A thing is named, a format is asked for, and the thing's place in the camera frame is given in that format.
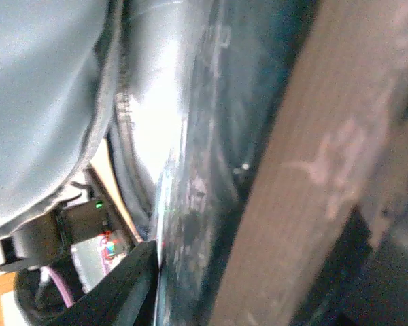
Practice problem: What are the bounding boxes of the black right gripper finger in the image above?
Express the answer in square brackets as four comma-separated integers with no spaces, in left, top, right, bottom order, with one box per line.
[30,241,158,325]

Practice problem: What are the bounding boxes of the dark blue Wuthering Heights book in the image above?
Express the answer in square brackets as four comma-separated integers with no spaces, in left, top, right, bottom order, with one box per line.
[154,1,408,325]

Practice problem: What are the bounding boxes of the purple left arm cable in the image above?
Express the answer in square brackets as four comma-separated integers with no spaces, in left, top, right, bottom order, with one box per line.
[40,266,75,308]

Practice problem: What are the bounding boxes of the navy blue student backpack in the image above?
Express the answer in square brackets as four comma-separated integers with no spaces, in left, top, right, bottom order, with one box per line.
[0,1,212,240]

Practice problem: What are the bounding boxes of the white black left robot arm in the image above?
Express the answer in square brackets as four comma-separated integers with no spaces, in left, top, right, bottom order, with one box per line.
[0,179,139,325]

